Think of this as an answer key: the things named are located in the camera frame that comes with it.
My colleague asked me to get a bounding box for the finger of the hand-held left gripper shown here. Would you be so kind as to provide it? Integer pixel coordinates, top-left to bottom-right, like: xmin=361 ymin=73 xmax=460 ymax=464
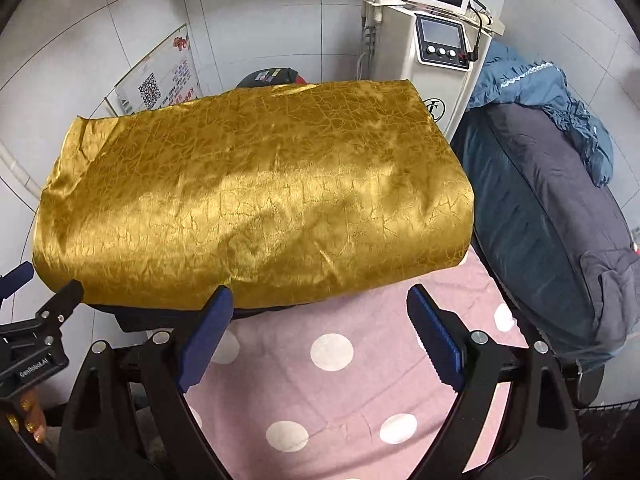
xmin=31 ymin=280 xmax=84 ymax=332
xmin=0 ymin=261 xmax=36 ymax=307

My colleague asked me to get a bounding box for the golden satin patterned jacket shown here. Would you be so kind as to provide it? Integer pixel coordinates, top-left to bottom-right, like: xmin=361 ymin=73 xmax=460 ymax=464
xmin=31 ymin=79 xmax=476 ymax=309

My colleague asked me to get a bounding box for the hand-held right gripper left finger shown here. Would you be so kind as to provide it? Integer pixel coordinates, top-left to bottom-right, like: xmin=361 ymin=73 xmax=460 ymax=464
xmin=57 ymin=285 xmax=235 ymax=480

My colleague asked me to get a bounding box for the black wire basket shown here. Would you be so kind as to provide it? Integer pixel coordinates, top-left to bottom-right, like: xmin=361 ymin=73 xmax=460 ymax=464
xmin=572 ymin=395 xmax=640 ymax=480

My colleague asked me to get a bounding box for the blue ruffled duvet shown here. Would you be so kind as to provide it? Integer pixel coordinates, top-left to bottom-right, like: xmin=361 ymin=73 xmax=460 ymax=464
xmin=465 ymin=40 xmax=615 ymax=188

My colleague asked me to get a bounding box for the white wall pipe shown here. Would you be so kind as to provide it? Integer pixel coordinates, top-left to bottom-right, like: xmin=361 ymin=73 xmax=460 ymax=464
xmin=0 ymin=142 xmax=42 ymax=198

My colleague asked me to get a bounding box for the wall notice sign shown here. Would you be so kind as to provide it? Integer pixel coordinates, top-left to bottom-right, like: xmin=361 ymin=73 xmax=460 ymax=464
xmin=104 ymin=23 xmax=203 ymax=117

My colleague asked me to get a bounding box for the red and black helmet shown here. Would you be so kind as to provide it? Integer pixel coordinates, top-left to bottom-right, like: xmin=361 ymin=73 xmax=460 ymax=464
xmin=235 ymin=66 xmax=307 ymax=92

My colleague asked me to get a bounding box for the person's left hand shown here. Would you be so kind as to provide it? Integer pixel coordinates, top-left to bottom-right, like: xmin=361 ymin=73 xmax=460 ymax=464
xmin=6 ymin=388 xmax=49 ymax=447

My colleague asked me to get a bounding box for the white beauty machine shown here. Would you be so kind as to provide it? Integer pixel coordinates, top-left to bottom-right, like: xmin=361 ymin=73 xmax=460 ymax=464
xmin=356 ymin=0 xmax=506 ymax=143

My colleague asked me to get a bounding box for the pink polka dot blanket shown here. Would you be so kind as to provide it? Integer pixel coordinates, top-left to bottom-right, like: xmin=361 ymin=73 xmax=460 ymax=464
xmin=182 ymin=247 xmax=531 ymax=480

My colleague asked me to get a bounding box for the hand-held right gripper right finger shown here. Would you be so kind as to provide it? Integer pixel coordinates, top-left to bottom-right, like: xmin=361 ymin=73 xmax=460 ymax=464
xmin=406 ymin=284 xmax=583 ymax=480

